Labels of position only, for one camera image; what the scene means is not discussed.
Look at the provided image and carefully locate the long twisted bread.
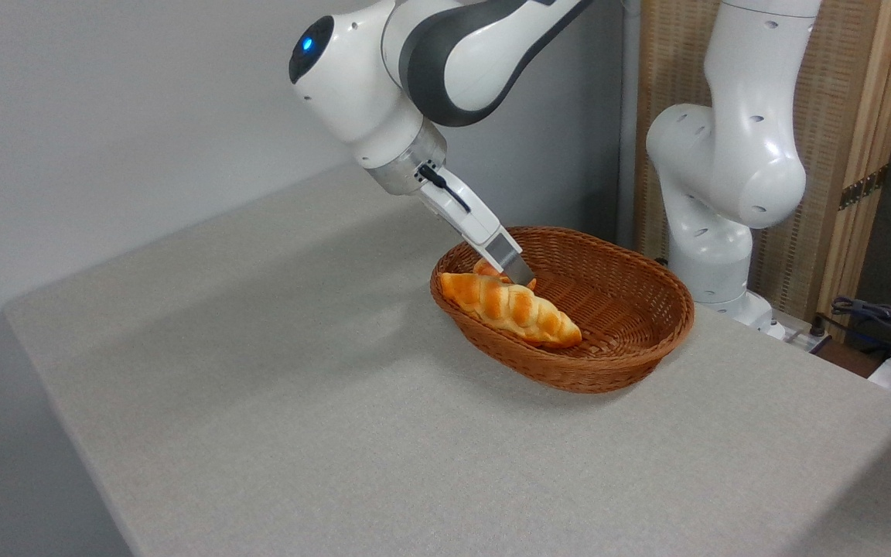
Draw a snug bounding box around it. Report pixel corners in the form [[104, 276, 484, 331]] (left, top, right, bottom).
[[439, 272, 583, 348]]

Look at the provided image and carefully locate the metal screen hinge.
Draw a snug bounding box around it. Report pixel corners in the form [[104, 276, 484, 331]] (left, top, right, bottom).
[[838, 164, 889, 211]]

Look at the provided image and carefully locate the dark cable bundle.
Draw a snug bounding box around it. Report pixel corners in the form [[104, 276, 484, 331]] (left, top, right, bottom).
[[831, 297, 891, 364]]

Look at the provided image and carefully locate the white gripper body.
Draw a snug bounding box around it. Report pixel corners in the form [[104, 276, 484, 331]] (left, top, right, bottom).
[[415, 164, 505, 248]]

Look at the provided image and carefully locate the wooden rattan folding screen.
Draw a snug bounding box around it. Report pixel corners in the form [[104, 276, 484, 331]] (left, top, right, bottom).
[[635, 0, 891, 333]]

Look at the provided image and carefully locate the round orange bread roll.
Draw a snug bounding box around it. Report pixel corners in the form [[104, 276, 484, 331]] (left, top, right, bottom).
[[473, 259, 538, 292]]

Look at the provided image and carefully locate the brown wicker basket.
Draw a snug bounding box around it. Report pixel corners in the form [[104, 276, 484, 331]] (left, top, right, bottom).
[[429, 226, 695, 395]]

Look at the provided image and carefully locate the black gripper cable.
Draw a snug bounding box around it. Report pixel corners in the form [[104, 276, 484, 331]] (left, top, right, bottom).
[[417, 164, 471, 214]]

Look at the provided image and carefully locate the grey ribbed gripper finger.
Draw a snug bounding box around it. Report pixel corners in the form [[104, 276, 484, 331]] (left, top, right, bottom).
[[467, 227, 536, 285]]

